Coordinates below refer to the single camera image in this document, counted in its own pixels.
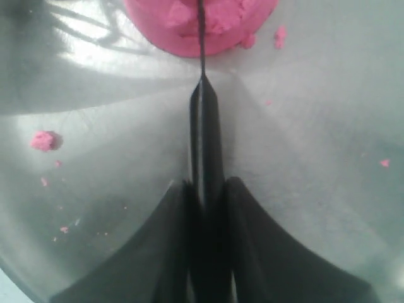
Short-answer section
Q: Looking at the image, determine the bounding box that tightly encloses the small pink clay crumb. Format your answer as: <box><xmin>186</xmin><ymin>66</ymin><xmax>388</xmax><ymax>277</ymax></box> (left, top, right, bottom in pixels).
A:
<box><xmin>30</xmin><ymin>130</ymin><xmax>64</xmax><ymax>152</ymax></box>

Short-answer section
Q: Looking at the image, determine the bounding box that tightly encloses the round stainless steel plate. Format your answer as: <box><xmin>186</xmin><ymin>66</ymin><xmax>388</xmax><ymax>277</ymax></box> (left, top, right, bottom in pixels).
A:
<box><xmin>1</xmin><ymin>1</ymin><xmax>403</xmax><ymax>302</ymax></box>

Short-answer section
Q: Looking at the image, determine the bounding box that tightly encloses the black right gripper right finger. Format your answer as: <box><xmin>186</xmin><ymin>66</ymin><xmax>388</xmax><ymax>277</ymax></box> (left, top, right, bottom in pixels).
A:
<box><xmin>226</xmin><ymin>177</ymin><xmax>379</xmax><ymax>303</ymax></box>

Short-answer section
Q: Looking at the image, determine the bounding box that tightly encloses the pink dough lump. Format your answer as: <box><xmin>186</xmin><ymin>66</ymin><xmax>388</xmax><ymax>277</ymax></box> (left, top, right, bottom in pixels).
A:
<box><xmin>124</xmin><ymin>0</ymin><xmax>278</xmax><ymax>57</ymax></box>

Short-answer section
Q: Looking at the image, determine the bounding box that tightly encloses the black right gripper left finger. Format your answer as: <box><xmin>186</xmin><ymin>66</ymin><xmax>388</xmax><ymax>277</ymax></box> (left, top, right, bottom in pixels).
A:
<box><xmin>50</xmin><ymin>183</ymin><xmax>188</xmax><ymax>302</ymax></box>

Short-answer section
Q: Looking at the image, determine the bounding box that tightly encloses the black knife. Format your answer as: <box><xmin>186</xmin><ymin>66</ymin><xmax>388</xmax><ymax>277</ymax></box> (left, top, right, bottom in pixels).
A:
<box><xmin>186</xmin><ymin>1</ymin><xmax>233</xmax><ymax>302</ymax></box>

